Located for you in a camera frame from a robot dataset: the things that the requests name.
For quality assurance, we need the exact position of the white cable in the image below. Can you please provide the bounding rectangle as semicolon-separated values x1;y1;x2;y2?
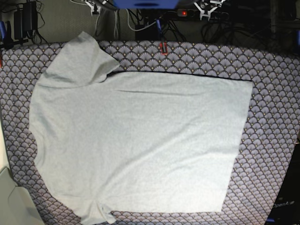
94;7;120;38

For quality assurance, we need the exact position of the light grey T-shirt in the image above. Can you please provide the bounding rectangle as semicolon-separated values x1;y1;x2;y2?
29;32;253;225

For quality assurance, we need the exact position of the black power adapter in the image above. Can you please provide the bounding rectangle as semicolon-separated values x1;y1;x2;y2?
14;1;38;40

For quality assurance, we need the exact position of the blue box overhead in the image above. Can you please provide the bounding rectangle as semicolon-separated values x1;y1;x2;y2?
113;0;179;9

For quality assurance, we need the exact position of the fan-patterned table cloth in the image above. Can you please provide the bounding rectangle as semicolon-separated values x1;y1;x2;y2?
0;41;300;225

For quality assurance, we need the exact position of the red black table clamp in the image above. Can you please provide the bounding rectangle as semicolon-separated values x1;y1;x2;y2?
160;42;168;55

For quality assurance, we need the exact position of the black box under table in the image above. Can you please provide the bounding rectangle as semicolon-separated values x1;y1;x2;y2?
135;24;160;41

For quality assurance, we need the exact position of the black power strip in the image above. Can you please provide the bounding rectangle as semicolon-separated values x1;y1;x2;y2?
175;8;229;21

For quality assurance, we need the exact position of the beige plastic furniture piece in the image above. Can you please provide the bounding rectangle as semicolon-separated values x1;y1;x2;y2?
0;167;44;225

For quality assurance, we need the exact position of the black OpenArm box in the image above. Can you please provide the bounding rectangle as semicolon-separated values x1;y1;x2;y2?
265;143;300;225

